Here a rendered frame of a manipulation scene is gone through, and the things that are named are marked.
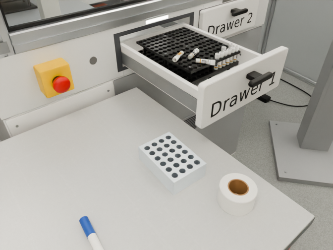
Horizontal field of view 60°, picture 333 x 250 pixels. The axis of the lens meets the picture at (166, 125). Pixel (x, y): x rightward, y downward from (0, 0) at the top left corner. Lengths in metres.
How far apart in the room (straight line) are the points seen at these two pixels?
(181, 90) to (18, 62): 0.37
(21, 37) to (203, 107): 0.42
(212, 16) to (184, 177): 0.61
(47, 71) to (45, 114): 0.14
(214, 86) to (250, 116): 1.52
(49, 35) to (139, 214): 0.45
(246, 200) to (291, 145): 1.37
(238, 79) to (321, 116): 1.14
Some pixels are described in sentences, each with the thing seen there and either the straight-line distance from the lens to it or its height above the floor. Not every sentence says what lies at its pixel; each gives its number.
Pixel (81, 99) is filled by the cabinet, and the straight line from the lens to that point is 0.84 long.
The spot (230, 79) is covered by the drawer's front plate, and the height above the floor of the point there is 0.92.
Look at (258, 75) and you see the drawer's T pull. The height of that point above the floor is 0.91.
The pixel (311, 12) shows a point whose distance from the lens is 2.54.
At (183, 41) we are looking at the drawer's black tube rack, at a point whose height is 0.90.
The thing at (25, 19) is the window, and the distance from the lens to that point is 0.73.
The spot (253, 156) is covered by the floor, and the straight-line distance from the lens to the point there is 1.80.
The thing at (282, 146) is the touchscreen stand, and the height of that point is 0.03.
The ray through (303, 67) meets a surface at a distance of 2.65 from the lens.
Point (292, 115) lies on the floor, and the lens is 2.21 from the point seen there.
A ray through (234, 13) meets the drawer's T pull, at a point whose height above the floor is 0.91.
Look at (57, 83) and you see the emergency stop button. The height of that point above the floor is 0.89.
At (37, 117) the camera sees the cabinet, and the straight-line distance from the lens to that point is 0.81.
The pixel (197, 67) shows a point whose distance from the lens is 0.70.
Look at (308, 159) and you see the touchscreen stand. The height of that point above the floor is 0.04.
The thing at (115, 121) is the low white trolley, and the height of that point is 0.76.
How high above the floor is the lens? 1.22
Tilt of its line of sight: 39 degrees down
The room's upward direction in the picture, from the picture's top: straight up
